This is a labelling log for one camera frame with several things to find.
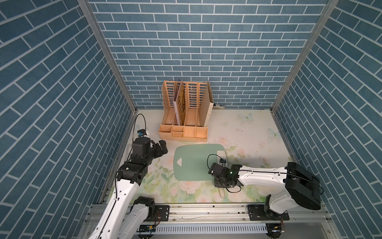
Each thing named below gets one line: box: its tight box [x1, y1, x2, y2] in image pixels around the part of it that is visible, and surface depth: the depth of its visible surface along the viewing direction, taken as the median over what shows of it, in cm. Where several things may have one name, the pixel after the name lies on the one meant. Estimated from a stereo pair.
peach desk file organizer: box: [158, 80, 214, 142], surface depth 104 cm
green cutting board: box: [173, 143, 228, 182], surface depth 97 cm
